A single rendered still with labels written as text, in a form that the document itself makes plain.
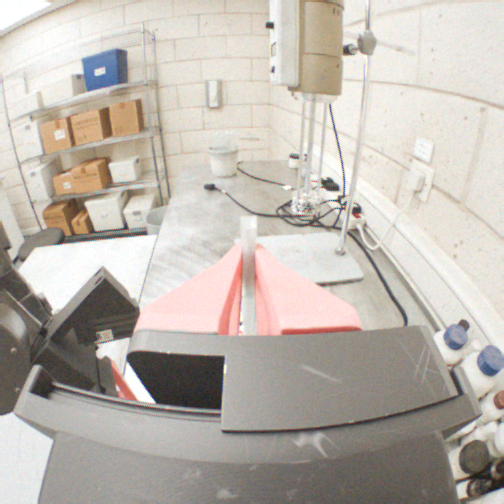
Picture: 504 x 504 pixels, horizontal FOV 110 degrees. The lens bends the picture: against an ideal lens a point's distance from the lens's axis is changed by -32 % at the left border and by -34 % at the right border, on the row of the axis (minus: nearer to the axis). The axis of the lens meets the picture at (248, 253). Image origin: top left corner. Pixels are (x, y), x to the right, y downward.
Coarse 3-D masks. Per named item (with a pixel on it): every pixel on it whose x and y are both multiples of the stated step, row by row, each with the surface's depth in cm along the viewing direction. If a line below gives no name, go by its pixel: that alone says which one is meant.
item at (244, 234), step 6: (240, 222) 11; (246, 222) 11; (240, 228) 11; (240, 234) 11; (246, 234) 11; (240, 240) 11; (246, 240) 11; (240, 246) 11; (246, 246) 11; (246, 252) 11; (246, 258) 12; (246, 264) 12; (246, 270) 12; (246, 276) 12; (246, 282) 12; (246, 288) 13; (246, 294) 13
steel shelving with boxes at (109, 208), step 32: (32, 64) 126; (96, 64) 146; (32, 96) 142; (64, 96) 150; (32, 128) 161; (64, 128) 166; (96, 128) 176; (128, 128) 182; (160, 128) 207; (96, 160) 204; (128, 160) 205; (64, 192) 203; (96, 192) 229; (160, 192) 212; (64, 224) 216; (96, 224) 224; (128, 224) 226
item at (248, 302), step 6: (246, 228) 11; (246, 300) 14; (252, 300) 14; (246, 306) 14; (252, 306) 14; (246, 312) 14; (252, 312) 15; (246, 318) 15; (252, 318) 15; (246, 324) 15; (252, 324) 15; (246, 330) 15; (252, 330) 16
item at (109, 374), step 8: (104, 360) 23; (112, 360) 24; (104, 368) 20; (112, 368) 22; (104, 376) 19; (112, 376) 20; (120, 376) 23; (104, 384) 18; (112, 384) 19; (120, 384) 23; (104, 392) 17; (112, 392) 18; (128, 392) 23; (136, 400) 24
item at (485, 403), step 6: (486, 396) 25; (492, 396) 24; (498, 396) 23; (480, 402) 26; (486, 402) 24; (492, 402) 23; (498, 402) 22; (486, 408) 24; (492, 408) 23; (498, 408) 22; (486, 414) 23; (492, 414) 22; (498, 414) 22; (480, 420) 24; (486, 420) 23; (492, 420) 22; (474, 426) 25
